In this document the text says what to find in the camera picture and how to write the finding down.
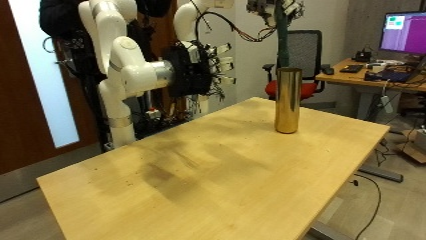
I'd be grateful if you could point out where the black floor cable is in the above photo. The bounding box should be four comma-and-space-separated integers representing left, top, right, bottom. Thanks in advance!
352, 173, 384, 240

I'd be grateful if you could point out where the metal door handle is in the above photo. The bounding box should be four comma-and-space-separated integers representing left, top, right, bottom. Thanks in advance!
42, 35, 59, 55

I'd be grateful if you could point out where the cardboard box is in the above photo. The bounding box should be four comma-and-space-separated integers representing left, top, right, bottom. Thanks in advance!
397, 129, 426, 165

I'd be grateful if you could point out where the wooden office desk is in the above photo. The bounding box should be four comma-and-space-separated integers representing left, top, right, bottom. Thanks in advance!
316, 58, 426, 121

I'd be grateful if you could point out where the white box with red button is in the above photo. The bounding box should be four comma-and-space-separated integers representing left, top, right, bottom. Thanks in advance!
144, 107, 163, 121

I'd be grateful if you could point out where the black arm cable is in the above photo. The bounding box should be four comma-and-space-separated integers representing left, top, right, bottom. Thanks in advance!
195, 9, 279, 44

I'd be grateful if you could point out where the gold cylindrical metal vase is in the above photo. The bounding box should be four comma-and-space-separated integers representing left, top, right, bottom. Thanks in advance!
275, 67, 304, 135

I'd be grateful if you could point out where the brown door with glass panel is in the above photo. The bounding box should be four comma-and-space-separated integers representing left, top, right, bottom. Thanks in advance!
0, 0, 104, 176

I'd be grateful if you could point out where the office chair with red seat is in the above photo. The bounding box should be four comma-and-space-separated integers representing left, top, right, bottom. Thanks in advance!
263, 29, 333, 101

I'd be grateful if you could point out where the black desk dock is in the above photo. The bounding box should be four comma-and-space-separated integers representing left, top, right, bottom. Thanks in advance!
352, 48, 373, 63

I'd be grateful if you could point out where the grey table foot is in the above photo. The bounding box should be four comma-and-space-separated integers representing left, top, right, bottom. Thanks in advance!
357, 164, 405, 184

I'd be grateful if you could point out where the computer monitor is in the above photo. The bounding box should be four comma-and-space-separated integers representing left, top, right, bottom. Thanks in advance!
379, 11, 426, 56

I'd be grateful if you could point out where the black keyboard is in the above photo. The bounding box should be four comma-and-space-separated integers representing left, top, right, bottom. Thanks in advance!
339, 64, 367, 74

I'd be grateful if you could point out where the white power strip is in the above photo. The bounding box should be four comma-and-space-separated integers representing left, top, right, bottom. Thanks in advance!
380, 95, 396, 115

